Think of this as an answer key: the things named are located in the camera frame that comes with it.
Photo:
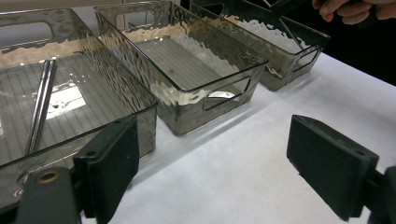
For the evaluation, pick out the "metal chopstick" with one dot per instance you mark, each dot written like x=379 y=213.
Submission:
x=45 y=102
x=39 y=105

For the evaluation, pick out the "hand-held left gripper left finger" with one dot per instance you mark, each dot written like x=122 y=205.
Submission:
x=109 y=161

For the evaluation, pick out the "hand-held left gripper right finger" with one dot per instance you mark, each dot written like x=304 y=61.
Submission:
x=333 y=165

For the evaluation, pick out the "smoky clear plastic bin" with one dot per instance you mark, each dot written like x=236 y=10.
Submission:
x=186 y=62
x=102 y=93
x=280 y=67

